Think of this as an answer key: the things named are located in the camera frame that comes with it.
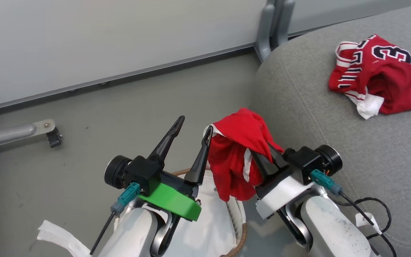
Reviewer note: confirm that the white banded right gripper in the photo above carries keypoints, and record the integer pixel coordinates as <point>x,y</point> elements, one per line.
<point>280,192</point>

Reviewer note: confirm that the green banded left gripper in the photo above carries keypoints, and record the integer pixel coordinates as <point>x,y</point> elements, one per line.
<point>170,200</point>

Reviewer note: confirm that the plain red garment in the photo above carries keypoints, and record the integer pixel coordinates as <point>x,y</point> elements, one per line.
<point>234,142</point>

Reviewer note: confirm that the red numbered basketball jersey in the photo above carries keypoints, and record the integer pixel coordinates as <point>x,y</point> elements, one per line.
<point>394,78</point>

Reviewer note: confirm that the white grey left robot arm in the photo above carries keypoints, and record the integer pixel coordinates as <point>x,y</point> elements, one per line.
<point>130,235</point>

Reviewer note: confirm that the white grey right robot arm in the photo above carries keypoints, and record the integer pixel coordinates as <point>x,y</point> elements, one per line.
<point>330,228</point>

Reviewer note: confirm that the grey fabric sofa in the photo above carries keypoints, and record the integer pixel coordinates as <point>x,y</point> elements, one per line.
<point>316,107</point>

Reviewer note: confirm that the wicker laundry basket white liner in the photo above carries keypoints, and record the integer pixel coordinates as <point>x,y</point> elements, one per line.
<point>212,228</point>

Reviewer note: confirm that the white fabric strip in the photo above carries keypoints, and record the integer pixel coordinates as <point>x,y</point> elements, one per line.
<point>62,237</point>

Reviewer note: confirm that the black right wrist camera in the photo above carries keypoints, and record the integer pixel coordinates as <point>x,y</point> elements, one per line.
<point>309,160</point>

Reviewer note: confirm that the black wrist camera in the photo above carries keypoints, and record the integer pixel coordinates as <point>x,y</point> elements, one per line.
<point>137,171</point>
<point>309,160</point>

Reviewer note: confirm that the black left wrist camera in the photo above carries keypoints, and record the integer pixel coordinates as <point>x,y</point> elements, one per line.
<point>137,171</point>

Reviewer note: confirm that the grey floor rail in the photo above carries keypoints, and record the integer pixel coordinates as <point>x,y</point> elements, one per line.
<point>120,76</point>

